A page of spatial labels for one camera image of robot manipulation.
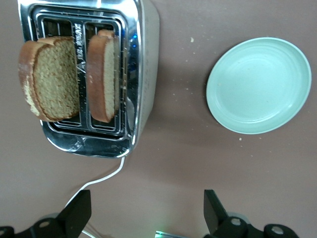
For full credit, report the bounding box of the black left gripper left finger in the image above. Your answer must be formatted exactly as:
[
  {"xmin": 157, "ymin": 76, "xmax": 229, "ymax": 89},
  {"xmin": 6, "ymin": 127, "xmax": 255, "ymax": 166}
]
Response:
[{"xmin": 0, "ymin": 189, "xmax": 92, "ymax": 238}]

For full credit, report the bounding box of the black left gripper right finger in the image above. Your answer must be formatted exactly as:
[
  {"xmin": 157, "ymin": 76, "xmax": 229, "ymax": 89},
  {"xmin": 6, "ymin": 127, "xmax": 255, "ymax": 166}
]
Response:
[{"xmin": 203, "ymin": 189, "xmax": 299, "ymax": 238}]

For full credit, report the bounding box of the brown bread slice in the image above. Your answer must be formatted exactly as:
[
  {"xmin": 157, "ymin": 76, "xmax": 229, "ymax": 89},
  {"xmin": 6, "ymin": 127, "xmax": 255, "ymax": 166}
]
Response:
[
  {"xmin": 86, "ymin": 29, "xmax": 120, "ymax": 123},
  {"xmin": 18, "ymin": 36, "xmax": 80, "ymax": 122}
]

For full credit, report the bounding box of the green round plate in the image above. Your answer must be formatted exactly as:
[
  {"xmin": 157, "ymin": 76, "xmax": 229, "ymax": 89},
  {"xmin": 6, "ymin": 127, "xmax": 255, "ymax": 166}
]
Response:
[{"xmin": 206, "ymin": 37, "xmax": 312, "ymax": 135}]

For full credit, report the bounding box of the beige chrome toaster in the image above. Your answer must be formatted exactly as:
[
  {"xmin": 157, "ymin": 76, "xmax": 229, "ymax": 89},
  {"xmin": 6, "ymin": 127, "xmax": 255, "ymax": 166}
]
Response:
[{"xmin": 17, "ymin": 0, "xmax": 160, "ymax": 159}]

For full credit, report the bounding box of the white toaster power cable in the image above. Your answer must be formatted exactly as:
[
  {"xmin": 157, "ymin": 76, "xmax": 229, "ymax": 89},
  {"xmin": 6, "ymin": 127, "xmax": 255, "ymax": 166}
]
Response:
[{"xmin": 64, "ymin": 156, "xmax": 126, "ymax": 238}]

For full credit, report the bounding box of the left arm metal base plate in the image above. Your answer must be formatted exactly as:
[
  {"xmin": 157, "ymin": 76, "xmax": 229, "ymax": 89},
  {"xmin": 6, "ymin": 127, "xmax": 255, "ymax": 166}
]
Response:
[{"xmin": 155, "ymin": 230, "xmax": 206, "ymax": 238}]

